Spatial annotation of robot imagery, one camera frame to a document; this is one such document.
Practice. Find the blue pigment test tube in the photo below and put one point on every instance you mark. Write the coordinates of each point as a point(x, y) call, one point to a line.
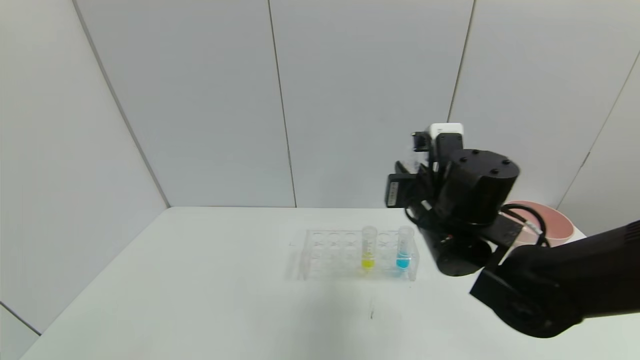
point(403, 261)

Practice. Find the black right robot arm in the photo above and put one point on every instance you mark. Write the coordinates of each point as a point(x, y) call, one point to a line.
point(575, 270)

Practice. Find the clear plastic test tube rack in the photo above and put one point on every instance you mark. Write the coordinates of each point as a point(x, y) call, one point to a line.
point(335, 250)

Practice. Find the pink bowl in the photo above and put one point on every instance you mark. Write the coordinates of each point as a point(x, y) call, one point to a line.
point(560, 225)

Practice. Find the yellow pigment test tube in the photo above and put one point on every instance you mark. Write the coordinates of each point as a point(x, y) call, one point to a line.
point(368, 261)

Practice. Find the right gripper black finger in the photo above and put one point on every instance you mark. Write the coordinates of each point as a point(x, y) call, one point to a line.
point(421, 141)

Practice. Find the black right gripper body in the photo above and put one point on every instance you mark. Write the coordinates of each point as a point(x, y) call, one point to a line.
point(394, 191)

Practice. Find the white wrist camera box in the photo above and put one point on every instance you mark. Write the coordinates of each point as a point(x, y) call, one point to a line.
point(447, 137)

